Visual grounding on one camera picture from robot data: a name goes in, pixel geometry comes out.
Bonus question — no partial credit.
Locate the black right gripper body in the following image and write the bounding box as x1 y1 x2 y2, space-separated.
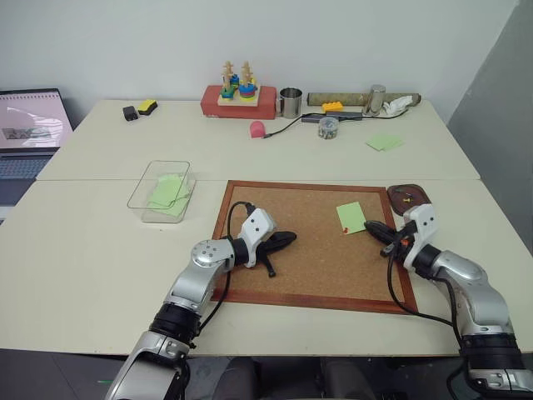
386 223 418 259

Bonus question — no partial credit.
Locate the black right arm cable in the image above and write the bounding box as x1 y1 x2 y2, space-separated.
379 244 466 347

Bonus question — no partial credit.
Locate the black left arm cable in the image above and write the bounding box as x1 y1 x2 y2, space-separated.
189 201 257 349

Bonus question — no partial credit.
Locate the red rectangular box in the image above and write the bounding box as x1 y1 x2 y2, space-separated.
200 85 278 121

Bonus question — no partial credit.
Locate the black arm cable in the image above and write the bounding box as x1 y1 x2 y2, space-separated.
379 244 466 347
189 201 257 349

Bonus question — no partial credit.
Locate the clear jar of pushpins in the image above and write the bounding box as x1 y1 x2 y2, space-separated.
317 117 340 142

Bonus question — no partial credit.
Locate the cork board with wooden frame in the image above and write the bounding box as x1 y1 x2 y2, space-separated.
211 179 419 315

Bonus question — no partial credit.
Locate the black usb cable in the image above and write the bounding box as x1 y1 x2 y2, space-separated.
263 112 320 139

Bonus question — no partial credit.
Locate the yellow and black sponge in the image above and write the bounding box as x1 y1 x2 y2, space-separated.
137 98 160 117

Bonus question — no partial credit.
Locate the open laptop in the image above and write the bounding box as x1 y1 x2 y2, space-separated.
0 87 75 226

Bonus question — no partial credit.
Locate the wooden ring stacking toy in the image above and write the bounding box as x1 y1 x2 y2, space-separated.
217 60 262 108

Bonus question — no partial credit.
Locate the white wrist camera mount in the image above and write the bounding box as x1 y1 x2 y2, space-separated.
240 207 278 269
401 202 439 272

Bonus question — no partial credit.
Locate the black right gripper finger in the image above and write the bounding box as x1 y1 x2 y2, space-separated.
364 219 397 237
365 226 395 248

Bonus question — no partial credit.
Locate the stack of green sticky notes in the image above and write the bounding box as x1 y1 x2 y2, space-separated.
366 132 406 154

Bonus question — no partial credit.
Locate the brown tray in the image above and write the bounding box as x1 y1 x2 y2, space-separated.
386 183 432 217

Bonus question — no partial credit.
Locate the grey usb hub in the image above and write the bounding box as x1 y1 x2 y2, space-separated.
301 109 365 124

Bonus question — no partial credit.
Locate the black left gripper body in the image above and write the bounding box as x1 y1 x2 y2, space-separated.
256 232 281 263

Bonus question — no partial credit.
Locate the pile of green notes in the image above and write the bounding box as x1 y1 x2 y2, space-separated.
146 172 196 218

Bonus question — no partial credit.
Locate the crumpled white tissue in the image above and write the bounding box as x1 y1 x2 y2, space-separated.
382 95 415 117

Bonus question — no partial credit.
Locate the shiny metal cylinder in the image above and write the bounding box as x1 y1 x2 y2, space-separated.
362 84 387 117

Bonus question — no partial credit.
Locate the metal cup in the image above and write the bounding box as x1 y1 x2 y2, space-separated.
278 87 304 120

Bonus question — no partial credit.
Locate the brown cardboard tube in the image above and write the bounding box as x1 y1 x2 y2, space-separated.
306 91 423 107

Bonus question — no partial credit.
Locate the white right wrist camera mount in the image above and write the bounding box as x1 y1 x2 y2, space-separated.
401 202 439 272

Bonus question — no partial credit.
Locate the green sticky note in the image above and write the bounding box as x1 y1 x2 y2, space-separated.
336 201 368 236

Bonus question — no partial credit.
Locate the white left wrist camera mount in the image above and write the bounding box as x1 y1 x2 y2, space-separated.
240 207 278 269

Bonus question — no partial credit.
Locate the clear plastic box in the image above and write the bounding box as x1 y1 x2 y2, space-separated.
127 159 197 225

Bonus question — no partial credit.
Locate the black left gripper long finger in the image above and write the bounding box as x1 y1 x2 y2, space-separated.
270 230 298 253

